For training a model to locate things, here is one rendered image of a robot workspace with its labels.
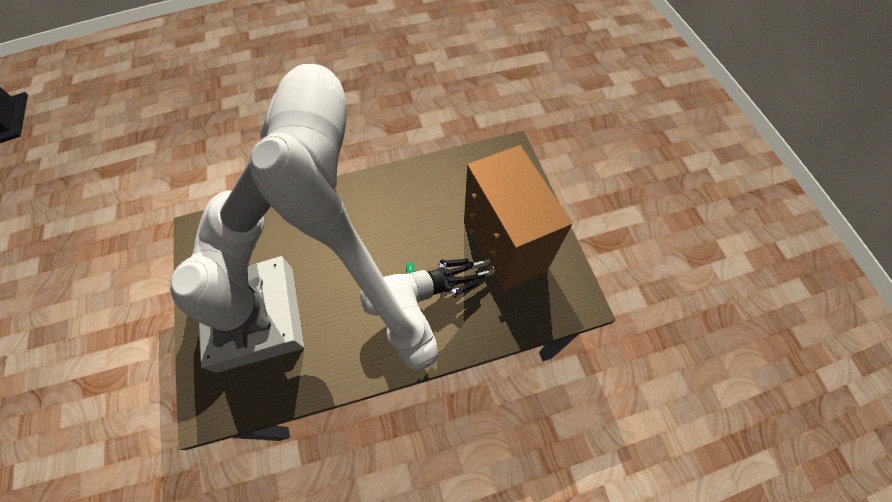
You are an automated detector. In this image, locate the brown wooden drawer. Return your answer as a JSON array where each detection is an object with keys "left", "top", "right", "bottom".
[
  {"left": 466, "top": 189, "right": 487, "bottom": 238},
  {"left": 467, "top": 168, "right": 490, "bottom": 222},
  {"left": 465, "top": 208, "right": 484, "bottom": 253},
  {"left": 488, "top": 207, "right": 515, "bottom": 262},
  {"left": 485, "top": 226, "right": 509, "bottom": 276},
  {"left": 483, "top": 242, "right": 505, "bottom": 288}
]

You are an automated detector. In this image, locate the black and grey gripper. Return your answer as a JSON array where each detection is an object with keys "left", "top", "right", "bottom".
[{"left": 427, "top": 258, "right": 495, "bottom": 298}]

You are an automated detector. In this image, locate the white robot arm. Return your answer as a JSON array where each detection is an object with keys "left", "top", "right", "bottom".
[{"left": 170, "top": 64, "right": 438, "bottom": 371}]

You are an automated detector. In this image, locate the orange-brown wooden chest of drawers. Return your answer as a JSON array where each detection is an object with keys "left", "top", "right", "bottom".
[{"left": 464, "top": 145, "right": 572, "bottom": 291}]

